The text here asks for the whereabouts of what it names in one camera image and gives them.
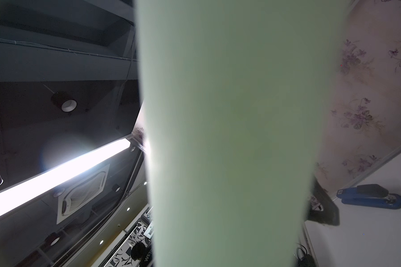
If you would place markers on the green paper sheet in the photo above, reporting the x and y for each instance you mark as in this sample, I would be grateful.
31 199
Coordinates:
235 95

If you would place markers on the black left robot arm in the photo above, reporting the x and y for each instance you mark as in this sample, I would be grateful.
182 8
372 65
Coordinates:
320 207

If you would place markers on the ceiling air conditioner vent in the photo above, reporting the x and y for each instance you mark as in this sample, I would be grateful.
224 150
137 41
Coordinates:
79 194

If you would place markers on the blue stapler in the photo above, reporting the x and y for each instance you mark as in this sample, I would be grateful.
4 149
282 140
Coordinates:
370 195

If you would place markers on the fluorescent ceiling light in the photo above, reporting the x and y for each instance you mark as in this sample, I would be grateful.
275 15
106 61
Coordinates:
19 194

